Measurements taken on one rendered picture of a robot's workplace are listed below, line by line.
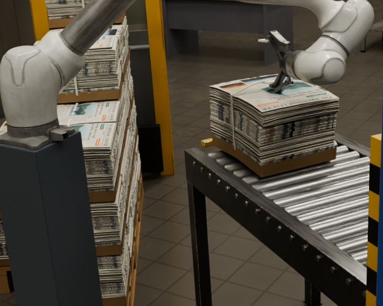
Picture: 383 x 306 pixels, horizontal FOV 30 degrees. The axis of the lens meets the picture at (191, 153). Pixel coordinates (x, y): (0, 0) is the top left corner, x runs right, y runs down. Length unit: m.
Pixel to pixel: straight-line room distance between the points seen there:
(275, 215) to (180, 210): 1.97
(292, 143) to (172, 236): 1.52
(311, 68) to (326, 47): 0.07
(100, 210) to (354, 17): 1.19
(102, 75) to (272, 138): 1.10
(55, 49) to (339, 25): 0.86
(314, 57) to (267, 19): 4.87
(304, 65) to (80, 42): 0.70
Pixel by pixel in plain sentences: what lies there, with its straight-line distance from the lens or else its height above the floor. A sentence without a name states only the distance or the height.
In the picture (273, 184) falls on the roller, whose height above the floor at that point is 0.79.
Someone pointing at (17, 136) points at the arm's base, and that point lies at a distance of 2.15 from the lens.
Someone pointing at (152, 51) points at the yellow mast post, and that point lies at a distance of 4.21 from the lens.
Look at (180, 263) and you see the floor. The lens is 3.43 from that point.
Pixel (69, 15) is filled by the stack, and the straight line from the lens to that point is 3.67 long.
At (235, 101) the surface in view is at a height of 1.02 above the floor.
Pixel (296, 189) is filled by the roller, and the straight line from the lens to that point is 2.21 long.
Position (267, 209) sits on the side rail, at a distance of 2.05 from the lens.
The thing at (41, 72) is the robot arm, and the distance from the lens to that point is 2.10.
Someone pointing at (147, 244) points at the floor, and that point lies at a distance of 3.62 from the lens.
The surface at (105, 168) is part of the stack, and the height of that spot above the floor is 0.74.
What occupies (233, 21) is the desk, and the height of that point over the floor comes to 0.41.
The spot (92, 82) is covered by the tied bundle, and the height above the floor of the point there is 0.92.
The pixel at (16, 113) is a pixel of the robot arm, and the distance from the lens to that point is 2.12.
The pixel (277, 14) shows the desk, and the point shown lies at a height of 0.46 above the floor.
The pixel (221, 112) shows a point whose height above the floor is 0.95.
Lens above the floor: 1.69
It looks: 21 degrees down
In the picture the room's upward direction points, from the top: 4 degrees counter-clockwise
